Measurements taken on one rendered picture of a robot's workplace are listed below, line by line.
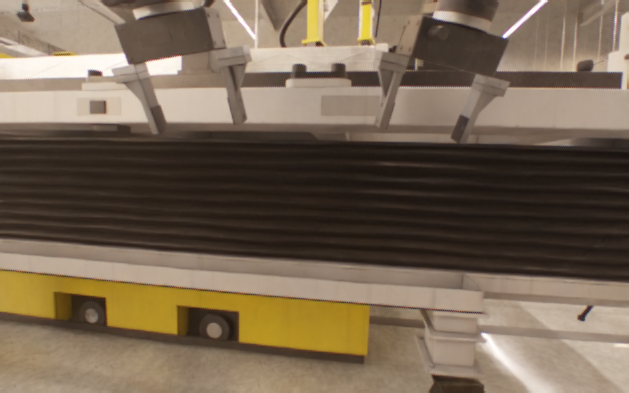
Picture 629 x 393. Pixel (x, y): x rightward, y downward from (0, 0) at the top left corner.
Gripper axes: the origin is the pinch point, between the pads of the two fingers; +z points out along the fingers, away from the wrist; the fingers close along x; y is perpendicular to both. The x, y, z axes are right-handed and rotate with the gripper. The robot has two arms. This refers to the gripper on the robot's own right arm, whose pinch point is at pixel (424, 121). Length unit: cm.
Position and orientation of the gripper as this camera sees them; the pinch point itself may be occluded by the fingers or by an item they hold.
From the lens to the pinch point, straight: 51.5
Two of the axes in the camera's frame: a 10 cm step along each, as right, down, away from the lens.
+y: 1.0, 4.8, -8.7
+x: 9.7, 1.3, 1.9
